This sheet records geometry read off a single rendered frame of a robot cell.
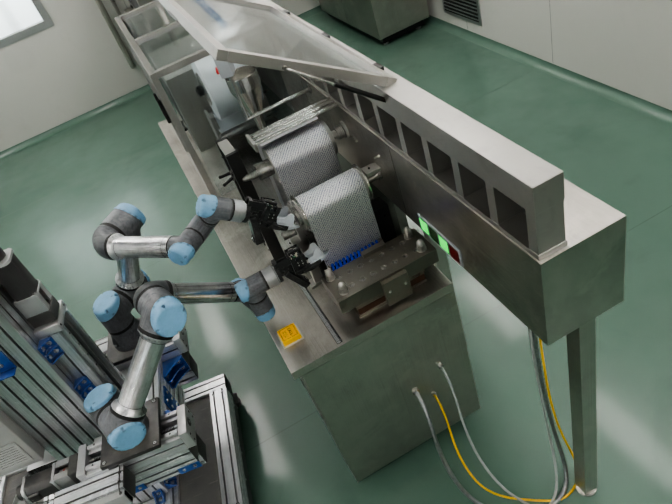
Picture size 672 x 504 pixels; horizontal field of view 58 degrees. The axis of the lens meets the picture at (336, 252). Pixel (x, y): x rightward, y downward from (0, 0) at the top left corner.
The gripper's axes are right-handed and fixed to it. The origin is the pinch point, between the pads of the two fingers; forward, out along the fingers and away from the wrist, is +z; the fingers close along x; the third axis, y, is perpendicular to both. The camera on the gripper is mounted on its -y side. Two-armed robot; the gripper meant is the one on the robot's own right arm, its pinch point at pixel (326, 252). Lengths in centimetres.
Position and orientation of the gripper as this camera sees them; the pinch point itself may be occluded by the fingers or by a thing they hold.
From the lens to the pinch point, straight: 221.3
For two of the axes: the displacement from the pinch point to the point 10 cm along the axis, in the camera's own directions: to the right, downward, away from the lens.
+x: -4.1, -5.0, 7.6
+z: 8.7, -4.7, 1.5
